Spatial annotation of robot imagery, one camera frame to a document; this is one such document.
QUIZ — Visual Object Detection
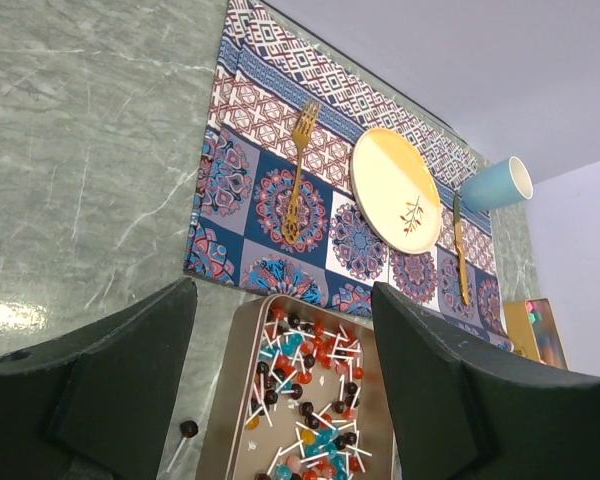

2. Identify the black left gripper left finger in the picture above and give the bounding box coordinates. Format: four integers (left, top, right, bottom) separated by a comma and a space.
0, 277, 197, 479

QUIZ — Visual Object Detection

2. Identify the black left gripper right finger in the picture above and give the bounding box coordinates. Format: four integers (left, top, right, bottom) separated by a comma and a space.
371, 282, 600, 479

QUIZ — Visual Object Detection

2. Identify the brown box of candies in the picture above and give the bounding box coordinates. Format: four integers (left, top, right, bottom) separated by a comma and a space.
196, 295, 395, 479

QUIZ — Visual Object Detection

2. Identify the gold tin of opaque candies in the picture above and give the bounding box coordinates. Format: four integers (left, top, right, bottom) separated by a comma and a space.
503, 298, 569, 370

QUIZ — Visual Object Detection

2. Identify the stray dark lollipop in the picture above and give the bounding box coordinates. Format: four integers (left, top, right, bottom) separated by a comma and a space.
166, 420, 199, 473

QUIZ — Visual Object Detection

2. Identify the gold knife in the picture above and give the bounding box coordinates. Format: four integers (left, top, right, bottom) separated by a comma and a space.
453, 192, 471, 306

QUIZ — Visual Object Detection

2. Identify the cream and orange plate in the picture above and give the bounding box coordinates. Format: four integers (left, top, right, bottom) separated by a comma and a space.
349, 127, 443, 254

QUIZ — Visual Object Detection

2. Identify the light blue mug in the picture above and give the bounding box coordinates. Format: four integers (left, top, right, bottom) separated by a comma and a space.
460, 156, 534, 212

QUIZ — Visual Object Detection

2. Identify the patterned placemat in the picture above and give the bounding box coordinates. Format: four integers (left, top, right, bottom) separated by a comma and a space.
184, 1, 512, 349

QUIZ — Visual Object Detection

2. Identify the gold fork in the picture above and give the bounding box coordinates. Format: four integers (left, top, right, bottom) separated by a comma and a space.
281, 100, 320, 245

